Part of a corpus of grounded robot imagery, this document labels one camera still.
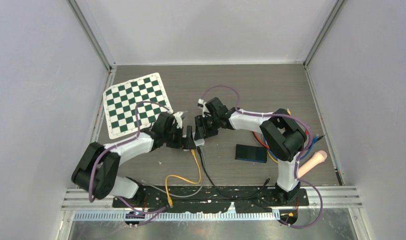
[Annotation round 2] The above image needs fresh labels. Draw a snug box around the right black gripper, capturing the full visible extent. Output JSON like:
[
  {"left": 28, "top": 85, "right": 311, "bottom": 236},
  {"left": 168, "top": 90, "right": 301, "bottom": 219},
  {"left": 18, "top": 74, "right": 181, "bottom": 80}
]
[{"left": 194, "top": 114, "right": 220, "bottom": 142}]

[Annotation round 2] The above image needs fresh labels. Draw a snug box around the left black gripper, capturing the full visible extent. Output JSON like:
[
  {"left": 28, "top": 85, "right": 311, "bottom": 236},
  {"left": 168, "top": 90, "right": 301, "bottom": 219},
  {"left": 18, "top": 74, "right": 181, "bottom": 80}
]
[{"left": 163, "top": 125, "right": 196, "bottom": 150}]

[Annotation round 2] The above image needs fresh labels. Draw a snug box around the white router box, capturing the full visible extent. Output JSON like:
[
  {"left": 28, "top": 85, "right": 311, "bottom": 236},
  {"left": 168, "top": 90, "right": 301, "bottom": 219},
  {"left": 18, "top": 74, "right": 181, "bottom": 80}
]
[{"left": 194, "top": 138, "right": 205, "bottom": 147}]

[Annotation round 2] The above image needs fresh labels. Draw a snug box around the black network switch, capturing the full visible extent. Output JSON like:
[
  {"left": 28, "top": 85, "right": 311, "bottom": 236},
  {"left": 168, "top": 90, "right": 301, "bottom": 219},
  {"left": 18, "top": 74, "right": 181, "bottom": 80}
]
[{"left": 235, "top": 144, "right": 267, "bottom": 163}]

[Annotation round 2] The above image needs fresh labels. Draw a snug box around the green white chessboard mat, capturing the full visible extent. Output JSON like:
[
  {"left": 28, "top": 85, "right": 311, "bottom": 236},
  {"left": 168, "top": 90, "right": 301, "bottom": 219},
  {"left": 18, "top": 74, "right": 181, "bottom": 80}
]
[{"left": 102, "top": 72, "right": 173, "bottom": 140}]

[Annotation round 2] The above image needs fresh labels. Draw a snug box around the yellow ethernet cable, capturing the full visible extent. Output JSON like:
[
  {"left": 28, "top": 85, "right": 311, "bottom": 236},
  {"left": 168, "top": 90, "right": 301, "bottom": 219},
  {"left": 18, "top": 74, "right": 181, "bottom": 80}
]
[{"left": 267, "top": 108, "right": 293, "bottom": 165}]

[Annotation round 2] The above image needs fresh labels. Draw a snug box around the red ethernet cable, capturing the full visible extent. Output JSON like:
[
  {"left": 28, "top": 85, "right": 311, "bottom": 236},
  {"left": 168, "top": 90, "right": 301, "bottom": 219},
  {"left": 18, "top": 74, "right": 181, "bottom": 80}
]
[{"left": 251, "top": 130, "right": 310, "bottom": 150}]

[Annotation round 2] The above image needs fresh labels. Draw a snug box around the blue ethernet cable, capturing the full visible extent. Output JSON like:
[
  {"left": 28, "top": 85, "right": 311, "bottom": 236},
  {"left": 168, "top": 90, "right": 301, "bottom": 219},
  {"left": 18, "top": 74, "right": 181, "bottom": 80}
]
[{"left": 264, "top": 134, "right": 320, "bottom": 162}]

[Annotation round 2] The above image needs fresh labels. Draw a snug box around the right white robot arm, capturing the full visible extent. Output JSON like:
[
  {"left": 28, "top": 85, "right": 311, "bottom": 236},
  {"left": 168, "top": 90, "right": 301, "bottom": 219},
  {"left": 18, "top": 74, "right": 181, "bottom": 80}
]
[{"left": 194, "top": 97, "right": 307, "bottom": 205}]

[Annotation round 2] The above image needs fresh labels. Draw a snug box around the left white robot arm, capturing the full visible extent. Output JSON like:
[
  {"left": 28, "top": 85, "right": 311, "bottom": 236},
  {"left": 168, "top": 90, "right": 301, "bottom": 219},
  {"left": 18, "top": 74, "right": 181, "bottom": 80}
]
[{"left": 71, "top": 112, "right": 196, "bottom": 207}]

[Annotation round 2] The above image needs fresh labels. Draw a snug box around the beige cylinder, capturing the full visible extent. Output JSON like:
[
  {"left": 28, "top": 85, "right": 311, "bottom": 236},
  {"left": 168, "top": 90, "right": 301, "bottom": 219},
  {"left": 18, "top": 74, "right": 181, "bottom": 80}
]
[{"left": 297, "top": 150, "right": 328, "bottom": 178}]

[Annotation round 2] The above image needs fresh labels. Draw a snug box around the grey thin cable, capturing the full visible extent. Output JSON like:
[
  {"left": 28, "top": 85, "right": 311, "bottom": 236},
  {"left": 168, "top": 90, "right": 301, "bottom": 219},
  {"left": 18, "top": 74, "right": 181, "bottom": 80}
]
[{"left": 146, "top": 147, "right": 208, "bottom": 199}]

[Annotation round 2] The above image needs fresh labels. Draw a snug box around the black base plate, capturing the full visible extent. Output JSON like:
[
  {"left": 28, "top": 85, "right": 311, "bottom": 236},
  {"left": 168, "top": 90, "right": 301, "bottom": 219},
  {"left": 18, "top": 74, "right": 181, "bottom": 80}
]
[{"left": 125, "top": 185, "right": 309, "bottom": 214}]

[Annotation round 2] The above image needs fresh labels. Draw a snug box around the yellow cable to router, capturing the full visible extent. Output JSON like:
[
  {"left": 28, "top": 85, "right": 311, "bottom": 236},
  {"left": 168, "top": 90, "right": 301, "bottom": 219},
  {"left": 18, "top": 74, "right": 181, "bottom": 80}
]
[{"left": 165, "top": 149, "right": 203, "bottom": 209}]

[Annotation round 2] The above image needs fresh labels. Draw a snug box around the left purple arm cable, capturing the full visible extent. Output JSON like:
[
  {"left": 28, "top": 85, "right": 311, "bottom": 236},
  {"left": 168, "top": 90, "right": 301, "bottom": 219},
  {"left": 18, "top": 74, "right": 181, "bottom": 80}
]
[{"left": 87, "top": 100, "right": 172, "bottom": 227}]

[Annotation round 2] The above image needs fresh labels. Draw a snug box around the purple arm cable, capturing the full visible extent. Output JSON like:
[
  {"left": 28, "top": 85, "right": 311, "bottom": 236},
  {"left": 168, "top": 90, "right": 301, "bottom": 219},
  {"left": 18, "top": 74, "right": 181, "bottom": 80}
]
[
  {"left": 200, "top": 85, "right": 324, "bottom": 230},
  {"left": 87, "top": 100, "right": 172, "bottom": 227}
]

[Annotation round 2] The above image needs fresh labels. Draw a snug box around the black cable to router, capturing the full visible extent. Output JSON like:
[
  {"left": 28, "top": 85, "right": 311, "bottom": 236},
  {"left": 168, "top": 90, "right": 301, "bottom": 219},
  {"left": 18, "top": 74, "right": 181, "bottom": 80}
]
[{"left": 196, "top": 145, "right": 271, "bottom": 201}]

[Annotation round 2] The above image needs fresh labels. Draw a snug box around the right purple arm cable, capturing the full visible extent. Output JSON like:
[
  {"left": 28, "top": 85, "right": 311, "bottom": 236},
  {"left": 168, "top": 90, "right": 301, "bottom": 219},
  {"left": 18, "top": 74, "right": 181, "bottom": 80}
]
[{"left": 200, "top": 85, "right": 324, "bottom": 230}]

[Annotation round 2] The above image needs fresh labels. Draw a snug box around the slotted cable duct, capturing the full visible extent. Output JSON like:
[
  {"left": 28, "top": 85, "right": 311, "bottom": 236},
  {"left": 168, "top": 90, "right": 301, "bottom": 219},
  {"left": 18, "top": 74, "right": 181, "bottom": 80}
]
[{"left": 73, "top": 209, "right": 280, "bottom": 222}]

